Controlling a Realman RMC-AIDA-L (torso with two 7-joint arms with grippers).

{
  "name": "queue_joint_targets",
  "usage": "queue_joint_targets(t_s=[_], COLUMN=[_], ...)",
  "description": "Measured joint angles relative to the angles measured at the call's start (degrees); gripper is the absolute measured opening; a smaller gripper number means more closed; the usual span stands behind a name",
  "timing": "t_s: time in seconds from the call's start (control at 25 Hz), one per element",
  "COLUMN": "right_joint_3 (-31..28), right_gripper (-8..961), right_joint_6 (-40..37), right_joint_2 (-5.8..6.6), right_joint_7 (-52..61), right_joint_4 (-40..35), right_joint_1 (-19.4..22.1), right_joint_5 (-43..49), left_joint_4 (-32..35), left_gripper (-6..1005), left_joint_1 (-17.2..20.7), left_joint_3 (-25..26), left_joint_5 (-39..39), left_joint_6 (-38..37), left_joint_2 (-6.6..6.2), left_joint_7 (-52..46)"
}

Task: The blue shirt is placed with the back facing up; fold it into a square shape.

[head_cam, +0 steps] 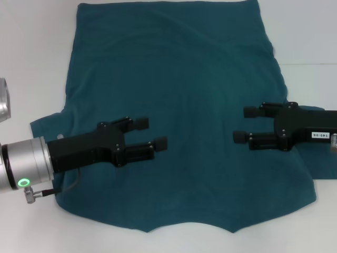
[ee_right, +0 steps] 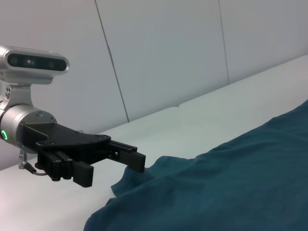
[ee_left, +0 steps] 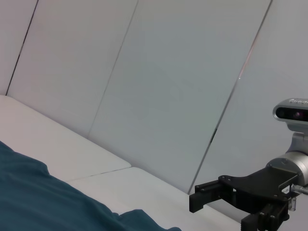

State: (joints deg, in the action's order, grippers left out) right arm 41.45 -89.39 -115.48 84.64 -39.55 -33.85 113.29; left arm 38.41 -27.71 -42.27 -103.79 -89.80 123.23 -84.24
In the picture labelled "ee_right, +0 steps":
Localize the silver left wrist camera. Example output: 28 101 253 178
0 45 70 85

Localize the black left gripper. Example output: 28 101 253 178
20 122 147 189

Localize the blue t-shirt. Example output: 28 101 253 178
83 100 308 231

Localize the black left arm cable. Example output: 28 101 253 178
17 151 50 177

